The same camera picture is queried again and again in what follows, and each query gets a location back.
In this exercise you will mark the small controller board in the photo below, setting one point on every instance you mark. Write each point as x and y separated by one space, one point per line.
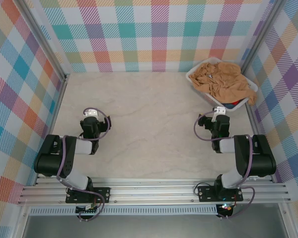
226 207
87 210

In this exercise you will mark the tan printed t-shirt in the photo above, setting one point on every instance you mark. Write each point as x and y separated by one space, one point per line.
221 81

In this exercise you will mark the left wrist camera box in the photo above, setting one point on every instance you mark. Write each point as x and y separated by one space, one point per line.
90 113

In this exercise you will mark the red garment in basket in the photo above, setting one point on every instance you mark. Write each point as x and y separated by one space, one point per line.
230 106

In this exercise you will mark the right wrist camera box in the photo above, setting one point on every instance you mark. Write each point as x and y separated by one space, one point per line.
219 110

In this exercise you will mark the white plastic laundry basket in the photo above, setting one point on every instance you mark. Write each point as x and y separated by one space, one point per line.
250 85

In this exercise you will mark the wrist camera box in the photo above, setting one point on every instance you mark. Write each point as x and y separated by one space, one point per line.
219 110
90 113

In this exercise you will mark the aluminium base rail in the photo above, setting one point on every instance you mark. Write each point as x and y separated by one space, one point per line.
151 191

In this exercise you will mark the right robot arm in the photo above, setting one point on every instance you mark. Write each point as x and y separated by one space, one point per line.
260 161

